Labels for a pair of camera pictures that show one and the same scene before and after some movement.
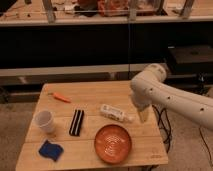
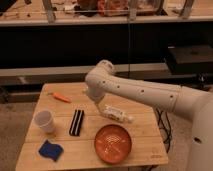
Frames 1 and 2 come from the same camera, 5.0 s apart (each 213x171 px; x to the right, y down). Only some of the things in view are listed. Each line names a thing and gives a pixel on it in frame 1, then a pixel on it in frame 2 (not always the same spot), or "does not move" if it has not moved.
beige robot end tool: [143, 115] → [101, 107]
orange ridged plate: [113, 143] does not move
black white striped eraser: [76, 122] does not move
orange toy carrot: [59, 97] does not move
